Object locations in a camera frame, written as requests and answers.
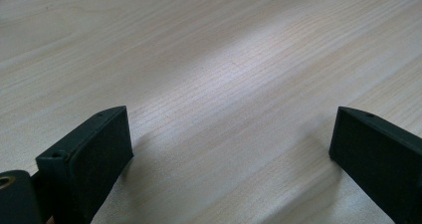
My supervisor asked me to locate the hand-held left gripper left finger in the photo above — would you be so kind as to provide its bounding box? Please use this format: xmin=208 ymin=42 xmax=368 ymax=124
xmin=35 ymin=105 xmax=134 ymax=224

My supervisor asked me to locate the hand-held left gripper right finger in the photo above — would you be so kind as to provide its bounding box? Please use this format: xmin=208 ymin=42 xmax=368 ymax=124
xmin=328 ymin=106 xmax=422 ymax=224

